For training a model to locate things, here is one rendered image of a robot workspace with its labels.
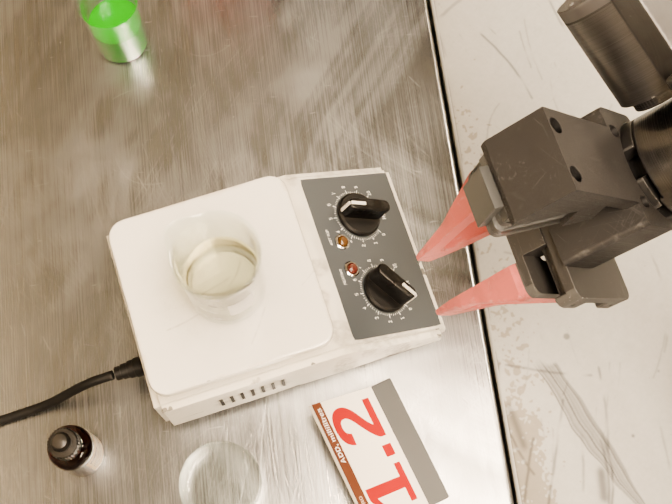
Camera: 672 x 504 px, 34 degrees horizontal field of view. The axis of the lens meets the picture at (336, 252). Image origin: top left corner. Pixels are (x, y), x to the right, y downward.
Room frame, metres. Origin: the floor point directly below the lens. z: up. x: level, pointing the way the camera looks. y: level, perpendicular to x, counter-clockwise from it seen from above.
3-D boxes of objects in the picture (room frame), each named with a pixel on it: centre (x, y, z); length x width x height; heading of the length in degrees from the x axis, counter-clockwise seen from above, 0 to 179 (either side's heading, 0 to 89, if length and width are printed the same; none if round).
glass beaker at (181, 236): (0.19, 0.07, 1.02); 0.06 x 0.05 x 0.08; 60
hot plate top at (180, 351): (0.20, 0.07, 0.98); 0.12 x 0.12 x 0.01; 18
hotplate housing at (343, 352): (0.20, 0.05, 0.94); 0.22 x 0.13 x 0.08; 108
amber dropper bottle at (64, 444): (0.10, 0.17, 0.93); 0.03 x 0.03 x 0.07
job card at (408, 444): (0.10, -0.03, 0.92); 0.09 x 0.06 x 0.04; 25
